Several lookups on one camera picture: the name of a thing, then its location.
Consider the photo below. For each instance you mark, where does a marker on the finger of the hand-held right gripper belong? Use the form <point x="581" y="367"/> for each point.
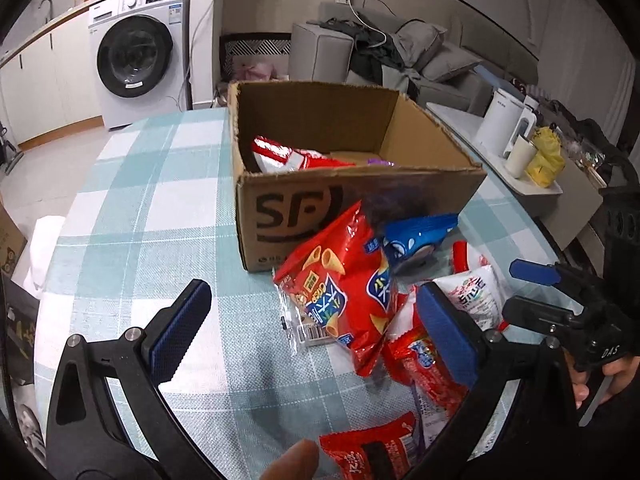
<point x="537" y="271"/>
<point x="535" y="310"/>

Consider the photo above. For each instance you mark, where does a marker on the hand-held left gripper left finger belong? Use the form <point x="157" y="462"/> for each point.
<point x="175" y="332"/>

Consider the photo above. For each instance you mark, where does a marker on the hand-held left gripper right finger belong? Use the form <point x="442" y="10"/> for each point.
<point x="445" y="332"/>

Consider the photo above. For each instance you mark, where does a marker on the red crinkled snack packet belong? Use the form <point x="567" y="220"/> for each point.
<point x="415" y="357"/>

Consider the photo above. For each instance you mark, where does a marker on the blue cookie packet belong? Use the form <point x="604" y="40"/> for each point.
<point x="415" y="234"/>

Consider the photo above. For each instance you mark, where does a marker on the large red snack bag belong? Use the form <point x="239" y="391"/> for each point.
<point x="340" y="270"/>

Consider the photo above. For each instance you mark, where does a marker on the red snack packet black stripe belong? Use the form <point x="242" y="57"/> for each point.
<point x="360" y="450"/>

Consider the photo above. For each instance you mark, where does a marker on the brown cardboard box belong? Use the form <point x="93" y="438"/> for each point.
<point x="300" y="210"/>

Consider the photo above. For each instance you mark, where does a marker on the person's right hand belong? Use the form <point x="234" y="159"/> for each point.
<point x="620" y="375"/>

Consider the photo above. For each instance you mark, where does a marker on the person's left hand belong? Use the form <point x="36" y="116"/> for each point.
<point x="295" y="462"/>

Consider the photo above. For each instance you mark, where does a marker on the yellow bag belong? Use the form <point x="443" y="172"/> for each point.
<point x="546" y="160"/>

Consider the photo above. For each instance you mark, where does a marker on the white cup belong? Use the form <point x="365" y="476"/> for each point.
<point x="519" y="157"/>

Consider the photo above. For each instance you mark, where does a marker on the white electric kettle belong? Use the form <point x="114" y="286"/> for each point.
<point x="500" y="120"/>

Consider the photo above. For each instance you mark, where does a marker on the white side table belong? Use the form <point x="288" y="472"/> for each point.
<point x="465" y="125"/>

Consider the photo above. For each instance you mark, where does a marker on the small purple snack packet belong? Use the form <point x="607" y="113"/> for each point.
<point x="381" y="162"/>

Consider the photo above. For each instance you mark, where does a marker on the printed cardboard box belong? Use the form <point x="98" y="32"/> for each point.
<point x="10" y="245"/>

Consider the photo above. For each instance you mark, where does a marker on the red and white snack packet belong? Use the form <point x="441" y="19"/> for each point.
<point x="280" y="155"/>

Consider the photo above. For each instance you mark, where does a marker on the grey pillow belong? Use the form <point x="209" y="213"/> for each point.
<point x="450" y="62"/>
<point x="420" y="40"/>

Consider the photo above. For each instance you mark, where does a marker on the dark clothes pile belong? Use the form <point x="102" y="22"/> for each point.
<point x="370" y="57"/>

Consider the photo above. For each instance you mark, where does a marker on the pink bag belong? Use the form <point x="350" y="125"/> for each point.
<point x="257" y="70"/>

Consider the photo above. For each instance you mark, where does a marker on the white washing machine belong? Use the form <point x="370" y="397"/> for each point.
<point x="140" y="55"/>

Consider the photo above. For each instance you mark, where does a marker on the white counter cabinet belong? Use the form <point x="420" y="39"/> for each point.
<point x="50" y="75"/>

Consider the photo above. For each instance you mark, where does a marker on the black patterned basket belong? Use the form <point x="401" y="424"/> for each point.
<point x="255" y="44"/>

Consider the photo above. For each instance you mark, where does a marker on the grey sofa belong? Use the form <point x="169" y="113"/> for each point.
<point x="320" y="50"/>

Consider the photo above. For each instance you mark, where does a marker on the curved kitchen faucet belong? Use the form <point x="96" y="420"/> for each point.
<point x="46" y="7"/>

